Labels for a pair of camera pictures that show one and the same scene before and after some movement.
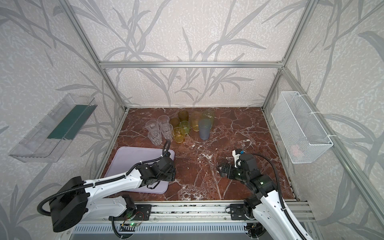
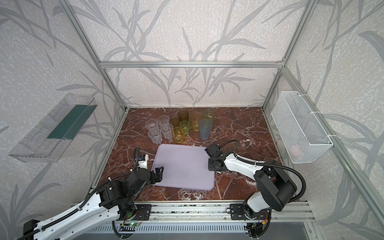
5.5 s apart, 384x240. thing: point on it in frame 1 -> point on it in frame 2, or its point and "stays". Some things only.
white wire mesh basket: [304, 139] stays
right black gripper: [226, 171] -> [213, 159]
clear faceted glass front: [155, 136] stays
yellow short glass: [178, 133] stays
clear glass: [152, 124] stays
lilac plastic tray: [127, 158] -> [185, 166]
